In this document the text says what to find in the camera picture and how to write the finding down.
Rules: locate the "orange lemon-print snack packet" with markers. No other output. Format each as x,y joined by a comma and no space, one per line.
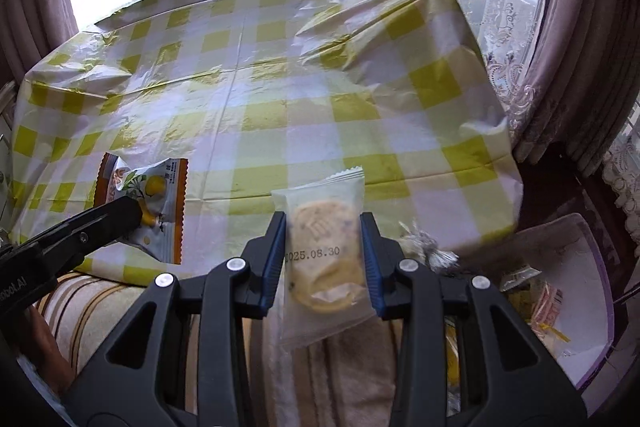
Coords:
155,187

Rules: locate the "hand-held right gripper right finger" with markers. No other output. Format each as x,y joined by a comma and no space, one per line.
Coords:
370,257

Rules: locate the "striped towel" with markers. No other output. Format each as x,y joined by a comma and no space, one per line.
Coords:
90,307

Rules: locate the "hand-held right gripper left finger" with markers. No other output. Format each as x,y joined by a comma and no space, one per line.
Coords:
275,257

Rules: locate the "clear round cookie packet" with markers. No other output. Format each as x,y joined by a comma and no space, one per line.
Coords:
325,232

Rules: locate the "white purple-rimmed storage box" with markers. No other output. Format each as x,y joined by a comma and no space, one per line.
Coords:
575,257

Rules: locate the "person's left forearm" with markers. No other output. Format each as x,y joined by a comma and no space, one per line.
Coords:
45,347

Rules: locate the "yellow checked plastic tablecloth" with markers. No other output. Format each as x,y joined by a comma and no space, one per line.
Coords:
280,82

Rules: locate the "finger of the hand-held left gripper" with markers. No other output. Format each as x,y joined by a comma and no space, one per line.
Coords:
100,219

